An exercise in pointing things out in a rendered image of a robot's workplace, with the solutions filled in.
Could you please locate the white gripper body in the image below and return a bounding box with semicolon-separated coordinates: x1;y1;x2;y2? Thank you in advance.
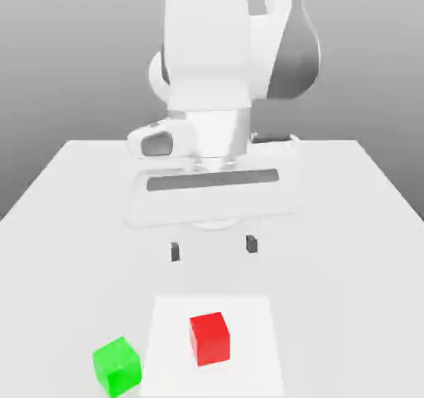
123;167;298;231

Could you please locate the small red cube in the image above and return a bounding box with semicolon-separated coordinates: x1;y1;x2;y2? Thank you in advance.
189;311;232;367

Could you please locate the small green cube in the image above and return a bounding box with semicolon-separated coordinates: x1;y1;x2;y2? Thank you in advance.
91;335;142;398

